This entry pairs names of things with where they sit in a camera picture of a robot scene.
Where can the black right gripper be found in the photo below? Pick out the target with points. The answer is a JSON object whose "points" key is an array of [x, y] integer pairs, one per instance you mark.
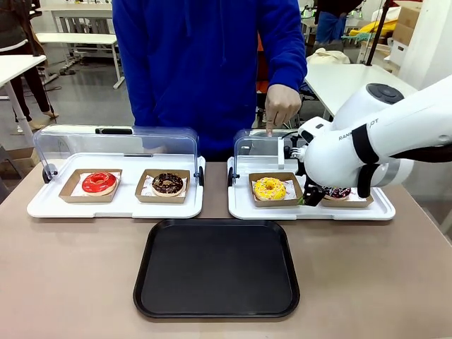
{"points": [[301, 169]]}

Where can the person's left forearm blue sleeve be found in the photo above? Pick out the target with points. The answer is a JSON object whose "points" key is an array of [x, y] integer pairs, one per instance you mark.
{"points": [[287, 67]]}

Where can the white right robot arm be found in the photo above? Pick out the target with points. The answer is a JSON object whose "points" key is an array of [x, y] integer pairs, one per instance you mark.
{"points": [[406, 127]]}

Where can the dark colourful sprinkle donut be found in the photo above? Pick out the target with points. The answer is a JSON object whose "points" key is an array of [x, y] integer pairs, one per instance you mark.
{"points": [[339, 193]]}

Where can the brown cardboard donut tray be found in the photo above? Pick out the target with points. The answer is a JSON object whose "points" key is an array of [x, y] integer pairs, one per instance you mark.
{"points": [[160, 199], [67, 194], [347, 203], [279, 203]]}

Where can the yellow glazed sprinkle donut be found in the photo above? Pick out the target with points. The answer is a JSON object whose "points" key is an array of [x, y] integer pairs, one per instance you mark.
{"points": [[263, 190]]}

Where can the black serving tray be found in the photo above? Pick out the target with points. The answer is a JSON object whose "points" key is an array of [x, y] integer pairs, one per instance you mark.
{"points": [[216, 268]]}

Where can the chocolate glazed donut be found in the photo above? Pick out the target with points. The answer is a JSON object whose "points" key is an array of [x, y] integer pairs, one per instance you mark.
{"points": [[159, 187]]}

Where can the red glazed donut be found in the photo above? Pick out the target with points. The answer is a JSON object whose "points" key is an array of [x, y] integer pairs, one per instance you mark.
{"points": [[90, 185]]}

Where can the person's left hand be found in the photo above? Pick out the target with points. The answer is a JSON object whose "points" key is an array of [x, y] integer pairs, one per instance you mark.
{"points": [[282, 104]]}

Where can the white printed paper liner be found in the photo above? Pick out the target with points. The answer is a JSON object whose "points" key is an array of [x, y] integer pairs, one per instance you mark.
{"points": [[145, 189], [77, 192], [290, 190], [356, 198]]}

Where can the white display case base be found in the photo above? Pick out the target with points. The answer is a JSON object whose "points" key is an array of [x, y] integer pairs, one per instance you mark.
{"points": [[127, 208], [268, 212]]}

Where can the clear display case lid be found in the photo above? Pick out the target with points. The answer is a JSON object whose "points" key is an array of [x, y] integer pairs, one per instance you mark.
{"points": [[106, 141], [254, 146]]}

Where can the blue cloth bundle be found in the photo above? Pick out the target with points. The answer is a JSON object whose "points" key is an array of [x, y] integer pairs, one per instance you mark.
{"points": [[306, 91]]}

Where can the large white table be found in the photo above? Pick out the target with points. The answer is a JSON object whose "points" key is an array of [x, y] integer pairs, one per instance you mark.
{"points": [[339, 81]]}

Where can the orange chair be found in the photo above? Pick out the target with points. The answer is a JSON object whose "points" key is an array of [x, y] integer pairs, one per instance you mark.
{"points": [[262, 70]]}

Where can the beige fabric bag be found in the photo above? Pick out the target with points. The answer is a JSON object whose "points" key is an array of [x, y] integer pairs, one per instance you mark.
{"points": [[326, 56]]}

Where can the teal fringed item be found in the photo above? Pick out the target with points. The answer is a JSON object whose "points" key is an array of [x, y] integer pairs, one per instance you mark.
{"points": [[355, 35]]}

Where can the white storage box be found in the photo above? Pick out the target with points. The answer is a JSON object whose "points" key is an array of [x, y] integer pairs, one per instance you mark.
{"points": [[399, 51]]}

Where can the black stand pole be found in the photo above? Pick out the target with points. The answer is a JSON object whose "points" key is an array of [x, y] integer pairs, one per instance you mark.
{"points": [[376, 39]]}

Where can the person in blue hoodie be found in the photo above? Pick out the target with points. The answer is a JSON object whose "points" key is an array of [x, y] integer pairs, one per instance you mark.
{"points": [[197, 70]]}

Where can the bystander with blue apron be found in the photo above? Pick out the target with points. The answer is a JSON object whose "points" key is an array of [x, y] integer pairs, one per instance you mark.
{"points": [[330, 24]]}

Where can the yellow cloth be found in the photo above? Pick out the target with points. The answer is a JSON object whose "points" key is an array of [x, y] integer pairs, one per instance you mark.
{"points": [[379, 27]]}

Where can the brown cardboard box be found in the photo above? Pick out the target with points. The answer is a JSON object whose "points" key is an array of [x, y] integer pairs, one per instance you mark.
{"points": [[408, 24]]}

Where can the white desk with T-legs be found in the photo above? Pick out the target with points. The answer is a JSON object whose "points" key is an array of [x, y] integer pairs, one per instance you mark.
{"points": [[77, 38]]}

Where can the long white workbench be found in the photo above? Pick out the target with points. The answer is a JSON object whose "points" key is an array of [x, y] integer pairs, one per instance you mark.
{"points": [[81, 10]]}

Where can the white desk with grey leg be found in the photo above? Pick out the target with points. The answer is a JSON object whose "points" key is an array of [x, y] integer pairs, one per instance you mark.
{"points": [[17, 69]]}

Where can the bystander in dark clothes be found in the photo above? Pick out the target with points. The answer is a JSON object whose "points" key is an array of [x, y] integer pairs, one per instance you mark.
{"points": [[16, 35]]}

